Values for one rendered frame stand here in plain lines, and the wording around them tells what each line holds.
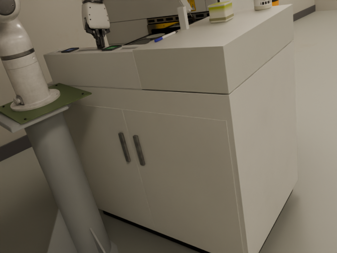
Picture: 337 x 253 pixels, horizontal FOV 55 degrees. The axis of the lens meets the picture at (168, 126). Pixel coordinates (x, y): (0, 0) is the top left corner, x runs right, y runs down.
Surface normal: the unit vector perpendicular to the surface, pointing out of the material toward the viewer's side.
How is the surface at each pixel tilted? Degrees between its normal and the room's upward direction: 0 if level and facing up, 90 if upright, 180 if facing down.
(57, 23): 90
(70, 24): 90
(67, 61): 90
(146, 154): 90
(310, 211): 0
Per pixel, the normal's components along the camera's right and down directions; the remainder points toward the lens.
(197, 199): -0.57, 0.45
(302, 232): -0.19, -0.89
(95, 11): 0.67, -0.01
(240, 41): 0.79, 0.11
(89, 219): 0.62, 0.22
